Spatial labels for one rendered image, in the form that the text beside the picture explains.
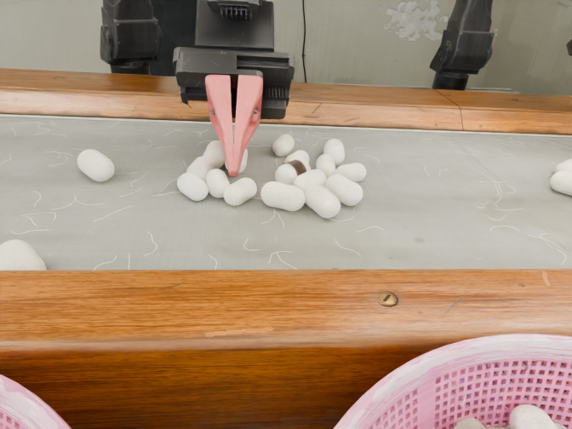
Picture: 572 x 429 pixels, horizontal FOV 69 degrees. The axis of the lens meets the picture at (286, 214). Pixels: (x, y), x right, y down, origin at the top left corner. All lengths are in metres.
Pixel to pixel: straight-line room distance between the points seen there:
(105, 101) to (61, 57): 1.96
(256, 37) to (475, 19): 0.55
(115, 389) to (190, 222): 0.14
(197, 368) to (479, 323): 0.14
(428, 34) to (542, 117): 2.06
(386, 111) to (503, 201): 0.20
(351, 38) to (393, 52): 0.27
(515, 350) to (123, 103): 0.46
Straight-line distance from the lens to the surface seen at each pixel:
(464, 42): 0.86
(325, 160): 0.39
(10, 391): 0.19
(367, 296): 0.23
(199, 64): 0.37
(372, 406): 0.18
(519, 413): 0.24
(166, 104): 0.53
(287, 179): 0.36
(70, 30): 2.46
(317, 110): 0.53
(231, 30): 0.39
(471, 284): 0.26
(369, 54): 2.56
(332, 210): 0.32
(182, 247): 0.29
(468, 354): 0.21
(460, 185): 0.43
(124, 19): 0.72
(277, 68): 0.38
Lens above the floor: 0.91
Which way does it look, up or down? 31 degrees down
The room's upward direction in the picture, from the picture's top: 5 degrees clockwise
